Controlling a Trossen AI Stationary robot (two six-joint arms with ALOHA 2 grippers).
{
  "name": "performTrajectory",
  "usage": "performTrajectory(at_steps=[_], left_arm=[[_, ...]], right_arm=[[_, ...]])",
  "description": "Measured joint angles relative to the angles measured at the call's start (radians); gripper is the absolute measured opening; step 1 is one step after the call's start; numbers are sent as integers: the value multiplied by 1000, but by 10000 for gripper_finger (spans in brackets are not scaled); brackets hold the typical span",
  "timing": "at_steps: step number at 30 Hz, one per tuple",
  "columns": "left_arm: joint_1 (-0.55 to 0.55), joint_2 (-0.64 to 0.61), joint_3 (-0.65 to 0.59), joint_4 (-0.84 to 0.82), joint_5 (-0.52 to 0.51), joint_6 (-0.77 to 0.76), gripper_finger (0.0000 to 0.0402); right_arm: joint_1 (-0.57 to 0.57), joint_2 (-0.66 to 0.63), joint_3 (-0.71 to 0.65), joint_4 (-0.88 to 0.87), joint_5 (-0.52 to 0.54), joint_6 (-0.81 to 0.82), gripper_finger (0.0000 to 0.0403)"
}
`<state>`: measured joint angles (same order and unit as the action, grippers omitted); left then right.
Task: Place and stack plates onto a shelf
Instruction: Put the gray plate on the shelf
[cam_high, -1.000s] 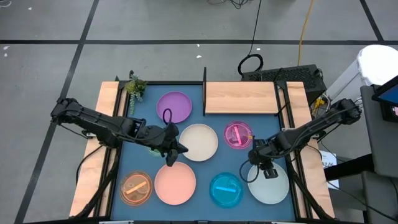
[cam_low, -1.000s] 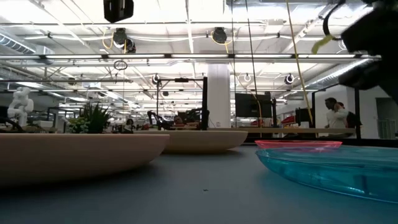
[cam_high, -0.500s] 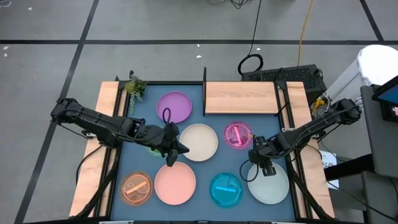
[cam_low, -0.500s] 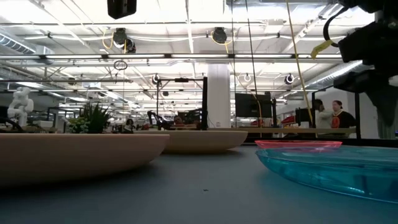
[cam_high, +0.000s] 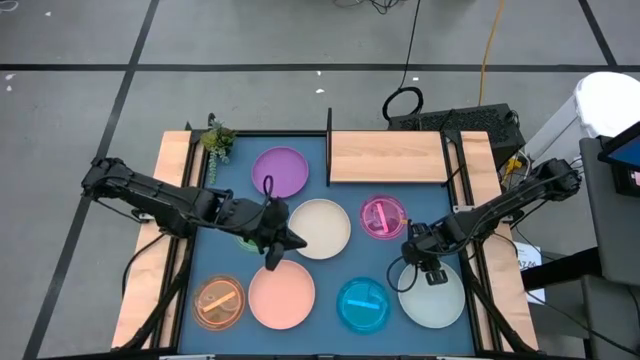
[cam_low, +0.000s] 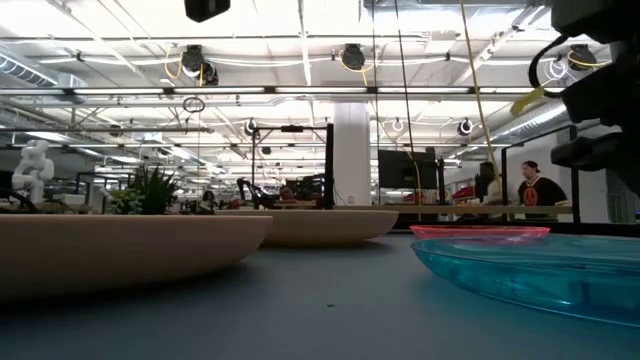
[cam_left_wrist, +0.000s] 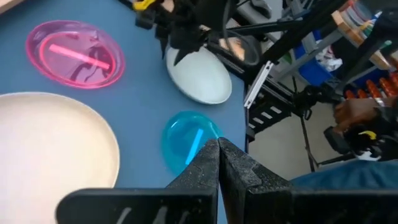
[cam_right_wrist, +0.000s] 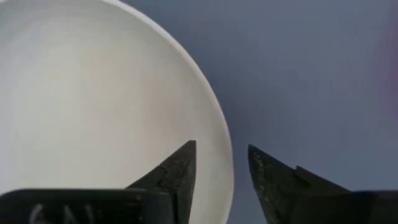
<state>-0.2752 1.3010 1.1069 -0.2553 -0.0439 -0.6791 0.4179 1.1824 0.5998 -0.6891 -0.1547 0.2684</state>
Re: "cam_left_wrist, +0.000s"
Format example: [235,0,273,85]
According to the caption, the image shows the wooden storage rack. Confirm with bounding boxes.
[331,0,398,71]

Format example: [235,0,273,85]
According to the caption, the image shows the orange items row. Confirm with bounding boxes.
[344,72,398,100]

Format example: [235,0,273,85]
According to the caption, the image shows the pale white plate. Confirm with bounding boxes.
[165,43,233,105]

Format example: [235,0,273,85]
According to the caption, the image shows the blue storage bin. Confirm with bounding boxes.
[294,30,335,86]

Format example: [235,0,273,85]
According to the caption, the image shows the white metal bracket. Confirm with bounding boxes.
[243,60,274,110]

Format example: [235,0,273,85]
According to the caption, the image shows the cream plate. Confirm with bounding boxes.
[0,91,121,224]

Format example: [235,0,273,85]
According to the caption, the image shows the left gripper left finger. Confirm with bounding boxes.
[55,139,220,224]

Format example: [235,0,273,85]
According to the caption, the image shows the blue transparent plate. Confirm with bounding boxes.
[160,111,224,177]

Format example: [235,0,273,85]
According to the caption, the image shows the pink transparent plate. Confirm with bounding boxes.
[25,20,126,90]

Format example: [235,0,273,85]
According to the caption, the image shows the black teleoperation handle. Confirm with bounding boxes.
[323,124,398,162]

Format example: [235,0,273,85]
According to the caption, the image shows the person's leg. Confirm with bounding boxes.
[289,159,398,191]

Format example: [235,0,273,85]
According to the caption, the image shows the black table frame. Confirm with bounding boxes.
[205,37,312,144]

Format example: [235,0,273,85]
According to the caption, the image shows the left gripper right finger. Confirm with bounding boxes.
[218,137,398,224]

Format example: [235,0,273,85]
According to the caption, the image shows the person's hand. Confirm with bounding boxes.
[333,96,386,133]

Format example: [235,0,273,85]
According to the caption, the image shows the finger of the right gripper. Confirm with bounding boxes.
[169,42,200,67]
[154,32,171,60]

